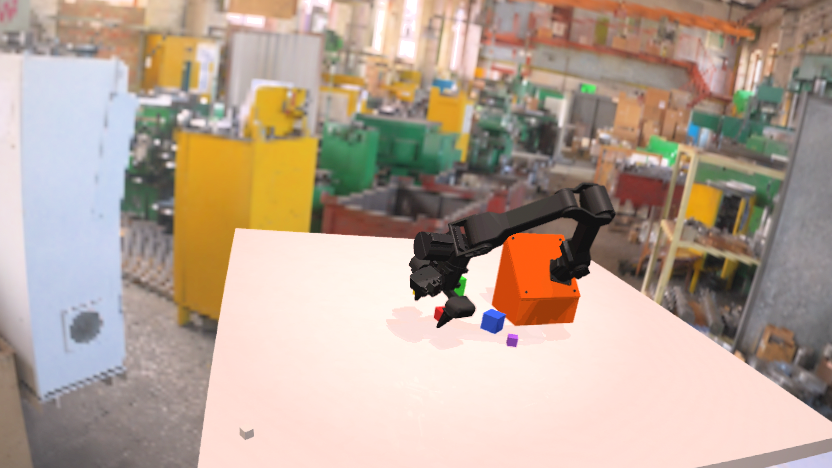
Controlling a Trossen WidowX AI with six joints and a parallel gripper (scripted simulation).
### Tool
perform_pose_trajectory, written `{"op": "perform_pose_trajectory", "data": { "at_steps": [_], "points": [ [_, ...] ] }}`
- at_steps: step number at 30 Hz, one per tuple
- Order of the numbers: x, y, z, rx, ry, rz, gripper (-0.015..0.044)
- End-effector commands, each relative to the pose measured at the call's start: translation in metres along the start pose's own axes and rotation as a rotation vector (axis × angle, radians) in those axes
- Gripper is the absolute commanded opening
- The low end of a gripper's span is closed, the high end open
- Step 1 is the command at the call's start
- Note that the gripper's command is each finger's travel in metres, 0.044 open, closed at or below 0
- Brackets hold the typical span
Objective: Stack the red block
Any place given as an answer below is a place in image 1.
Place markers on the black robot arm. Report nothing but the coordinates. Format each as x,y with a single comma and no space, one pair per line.
489,230

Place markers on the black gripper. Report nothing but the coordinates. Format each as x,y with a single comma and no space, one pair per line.
457,306

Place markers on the blue block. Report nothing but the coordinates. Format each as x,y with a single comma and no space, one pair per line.
493,321

